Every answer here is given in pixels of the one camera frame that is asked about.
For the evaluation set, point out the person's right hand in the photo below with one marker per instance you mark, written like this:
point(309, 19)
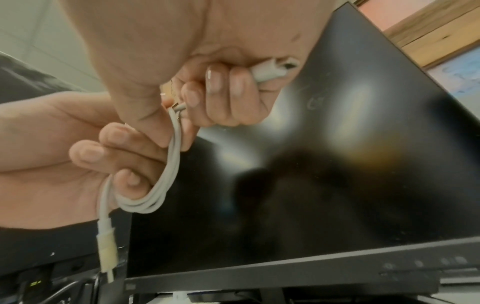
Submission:
point(168, 38)

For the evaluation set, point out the person's left hand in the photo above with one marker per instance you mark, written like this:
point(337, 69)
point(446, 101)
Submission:
point(45, 178)

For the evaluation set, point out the grey fabric couch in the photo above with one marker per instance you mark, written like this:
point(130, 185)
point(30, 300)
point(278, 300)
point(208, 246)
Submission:
point(30, 77)

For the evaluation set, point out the black computer monitor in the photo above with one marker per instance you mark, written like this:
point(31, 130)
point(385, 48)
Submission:
point(337, 193)

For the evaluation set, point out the colourful wall painting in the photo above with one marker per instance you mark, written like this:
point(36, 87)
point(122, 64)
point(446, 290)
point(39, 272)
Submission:
point(461, 74)

